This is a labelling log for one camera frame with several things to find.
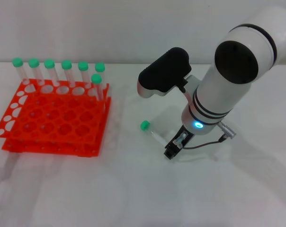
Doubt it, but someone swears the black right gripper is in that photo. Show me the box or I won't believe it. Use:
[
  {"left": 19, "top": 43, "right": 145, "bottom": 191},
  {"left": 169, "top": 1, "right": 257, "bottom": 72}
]
[{"left": 163, "top": 125, "right": 194, "bottom": 160}]

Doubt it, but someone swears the green capped clear test tube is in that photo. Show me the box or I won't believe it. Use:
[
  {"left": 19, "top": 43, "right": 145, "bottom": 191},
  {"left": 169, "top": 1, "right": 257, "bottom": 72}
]
[
  {"left": 12, "top": 58, "right": 30, "bottom": 85},
  {"left": 28, "top": 58, "right": 45, "bottom": 86},
  {"left": 140, "top": 120, "right": 169, "bottom": 148},
  {"left": 91, "top": 73, "right": 105, "bottom": 101},
  {"left": 95, "top": 62, "right": 107, "bottom": 85},
  {"left": 61, "top": 60, "right": 77, "bottom": 88},
  {"left": 44, "top": 59, "right": 61, "bottom": 87},
  {"left": 78, "top": 61, "right": 92, "bottom": 89}
]

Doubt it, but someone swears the red plastic test tube rack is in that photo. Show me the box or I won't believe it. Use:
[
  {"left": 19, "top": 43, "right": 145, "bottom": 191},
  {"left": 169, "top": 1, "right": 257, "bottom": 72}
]
[{"left": 0, "top": 79, "right": 113, "bottom": 158}]

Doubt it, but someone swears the thin dark gripper cable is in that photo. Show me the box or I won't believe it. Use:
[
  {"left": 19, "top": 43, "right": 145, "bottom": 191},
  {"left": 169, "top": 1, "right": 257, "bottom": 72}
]
[{"left": 180, "top": 135, "right": 227, "bottom": 151}]

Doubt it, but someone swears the silver cable connector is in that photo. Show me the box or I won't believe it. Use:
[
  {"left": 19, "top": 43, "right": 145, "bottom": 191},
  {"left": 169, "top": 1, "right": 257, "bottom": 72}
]
[{"left": 217, "top": 120, "right": 238, "bottom": 139}]

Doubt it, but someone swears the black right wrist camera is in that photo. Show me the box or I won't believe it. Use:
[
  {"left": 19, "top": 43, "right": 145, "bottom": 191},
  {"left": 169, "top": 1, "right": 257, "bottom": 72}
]
[{"left": 136, "top": 47, "right": 193, "bottom": 99}]

